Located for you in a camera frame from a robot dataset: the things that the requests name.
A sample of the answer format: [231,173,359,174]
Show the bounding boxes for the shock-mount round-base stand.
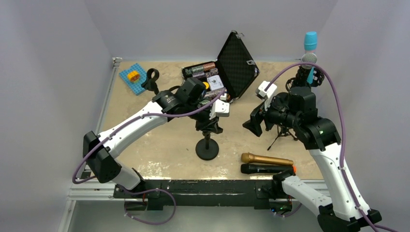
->
[285,77,311,92]

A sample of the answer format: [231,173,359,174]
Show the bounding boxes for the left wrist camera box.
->
[209,100,230,120]

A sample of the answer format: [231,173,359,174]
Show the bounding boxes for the gold microphone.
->
[241,153,294,166]

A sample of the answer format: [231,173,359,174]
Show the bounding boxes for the black microphone orange end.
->
[240,163,296,174]

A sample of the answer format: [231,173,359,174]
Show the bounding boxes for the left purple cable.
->
[72,89,226,185]

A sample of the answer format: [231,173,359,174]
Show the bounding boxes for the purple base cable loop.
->
[115,186,177,225]

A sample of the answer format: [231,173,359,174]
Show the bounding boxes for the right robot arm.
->
[243,82,382,232]

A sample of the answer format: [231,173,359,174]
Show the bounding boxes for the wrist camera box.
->
[255,81,277,103]
[209,100,230,120]

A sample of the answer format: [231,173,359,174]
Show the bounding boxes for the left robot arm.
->
[82,79,230,198]

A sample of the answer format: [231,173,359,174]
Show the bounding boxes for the black front mounting rail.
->
[133,179,275,210]

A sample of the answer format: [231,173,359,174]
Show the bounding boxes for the silver-head black microphone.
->
[295,53,318,79]

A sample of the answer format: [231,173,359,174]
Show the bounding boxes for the blue building baseplate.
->
[119,63,147,96]

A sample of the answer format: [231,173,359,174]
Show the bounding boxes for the white playing card deck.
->
[207,75,224,91]

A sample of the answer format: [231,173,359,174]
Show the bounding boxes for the yellow orange toy brick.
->
[127,70,141,83]

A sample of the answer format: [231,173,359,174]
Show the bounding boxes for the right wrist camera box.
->
[255,81,277,103]

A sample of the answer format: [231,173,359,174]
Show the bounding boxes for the blue microphone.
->
[304,31,318,84]

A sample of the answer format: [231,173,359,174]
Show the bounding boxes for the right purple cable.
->
[264,61,401,232]

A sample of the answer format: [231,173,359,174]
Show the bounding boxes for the black poker chip case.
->
[181,30,260,101]

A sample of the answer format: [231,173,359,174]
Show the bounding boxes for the black tripod mic stand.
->
[267,71,324,151]

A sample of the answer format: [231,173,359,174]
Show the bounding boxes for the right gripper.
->
[243,92,300,136]

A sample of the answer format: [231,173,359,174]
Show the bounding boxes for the black round-base mic stand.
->
[141,68,160,94]

